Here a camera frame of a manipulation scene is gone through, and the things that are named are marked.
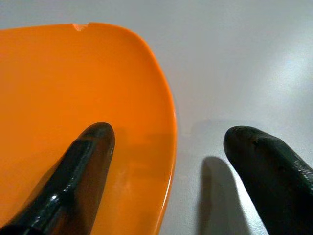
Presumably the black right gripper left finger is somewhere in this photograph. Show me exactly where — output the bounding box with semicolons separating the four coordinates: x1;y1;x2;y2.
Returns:
0;122;116;235

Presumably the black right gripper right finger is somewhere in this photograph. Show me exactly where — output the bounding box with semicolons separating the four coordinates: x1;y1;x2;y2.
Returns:
224;125;313;235

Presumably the orange plastic plate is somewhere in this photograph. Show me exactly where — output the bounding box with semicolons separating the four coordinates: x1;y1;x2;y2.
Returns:
0;22;177;235

